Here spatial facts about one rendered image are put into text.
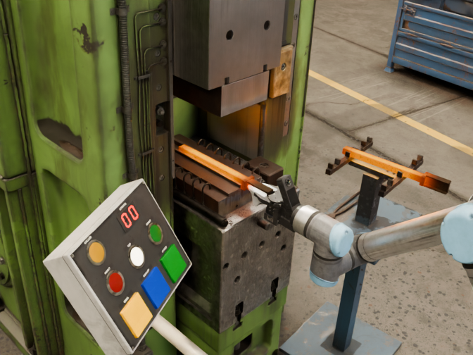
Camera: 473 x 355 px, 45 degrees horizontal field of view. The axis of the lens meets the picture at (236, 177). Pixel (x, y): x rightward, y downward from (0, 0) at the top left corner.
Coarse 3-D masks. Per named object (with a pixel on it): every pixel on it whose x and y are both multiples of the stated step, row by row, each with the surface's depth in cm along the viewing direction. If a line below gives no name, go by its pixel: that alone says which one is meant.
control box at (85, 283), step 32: (128, 192) 141; (96, 224) 130; (128, 224) 138; (160, 224) 149; (64, 256) 120; (128, 256) 135; (160, 256) 145; (64, 288) 125; (96, 288) 124; (128, 288) 133; (96, 320) 127; (128, 352) 129
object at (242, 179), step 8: (184, 144) 205; (184, 152) 202; (192, 152) 200; (200, 152) 200; (200, 160) 197; (208, 160) 195; (216, 168) 192; (224, 168) 191; (232, 176) 187; (240, 176) 187; (248, 184) 184; (256, 184) 182
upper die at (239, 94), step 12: (264, 72) 170; (180, 84) 172; (192, 84) 168; (228, 84) 161; (240, 84) 164; (252, 84) 168; (264, 84) 172; (180, 96) 174; (192, 96) 170; (204, 96) 166; (216, 96) 162; (228, 96) 163; (240, 96) 167; (252, 96) 171; (264, 96) 175; (204, 108) 168; (216, 108) 164; (228, 108) 165; (240, 108) 169
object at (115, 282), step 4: (112, 276) 129; (116, 276) 130; (120, 276) 131; (112, 280) 128; (116, 280) 129; (120, 280) 131; (112, 284) 128; (116, 284) 129; (120, 284) 130; (112, 288) 128; (116, 288) 129; (120, 288) 130
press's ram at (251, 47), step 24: (192, 0) 148; (216, 0) 145; (240, 0) 151; (264, 0) 158; (192, 24) 151; (216, 24) 148; (240, 24) 155; (264, 24) 162; (192, 48) 155; (216, 48) 152; (240, 48) 158; (264, 48) 166; (192, 72) 158; (216, 72) 155; (240, 72) 162
